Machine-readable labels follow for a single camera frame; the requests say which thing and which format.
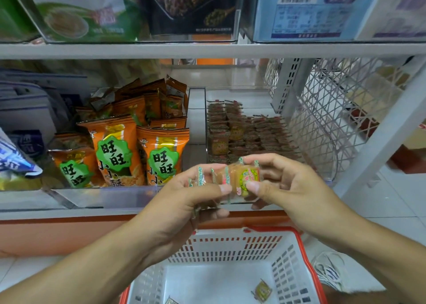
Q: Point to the person's left hand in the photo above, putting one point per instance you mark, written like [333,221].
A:
[170,211]

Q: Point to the person's right hand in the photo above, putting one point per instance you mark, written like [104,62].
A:
[303,194]

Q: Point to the bundle of snack packets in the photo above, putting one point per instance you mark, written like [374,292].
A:
[243,177]

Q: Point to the white basket with red rim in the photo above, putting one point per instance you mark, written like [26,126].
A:
[293,260]

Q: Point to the row of small snack packets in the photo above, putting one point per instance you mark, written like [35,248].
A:
[256,134]

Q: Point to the pile of small snack packets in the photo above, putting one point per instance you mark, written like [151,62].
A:
[263,290]

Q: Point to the white metal shelf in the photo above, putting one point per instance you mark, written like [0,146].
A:
[199,50]

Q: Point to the person's left forearm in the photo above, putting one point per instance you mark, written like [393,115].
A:
[66,277]

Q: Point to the clear plastic shelf front guard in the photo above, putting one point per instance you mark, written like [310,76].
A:
[93,197]

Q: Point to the person's right shoe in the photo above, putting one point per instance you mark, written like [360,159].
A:
[329,270]

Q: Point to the orange shelf base panel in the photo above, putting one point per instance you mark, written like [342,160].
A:
[53,234]

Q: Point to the group of orange snack bags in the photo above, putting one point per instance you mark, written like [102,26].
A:
[120,151]

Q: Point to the white perforated side panel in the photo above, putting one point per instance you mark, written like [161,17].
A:
[339,111]

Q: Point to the blue white snack bag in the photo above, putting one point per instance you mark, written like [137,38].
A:
[14,161]

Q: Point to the blue product box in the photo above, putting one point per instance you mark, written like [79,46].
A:
[313,11]

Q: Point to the black product box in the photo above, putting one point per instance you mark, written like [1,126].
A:
[190,8]

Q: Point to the green white product box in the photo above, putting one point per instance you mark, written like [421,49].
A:
[80,11]

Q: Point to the dark green product bag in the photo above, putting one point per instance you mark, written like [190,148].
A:
[13,14]

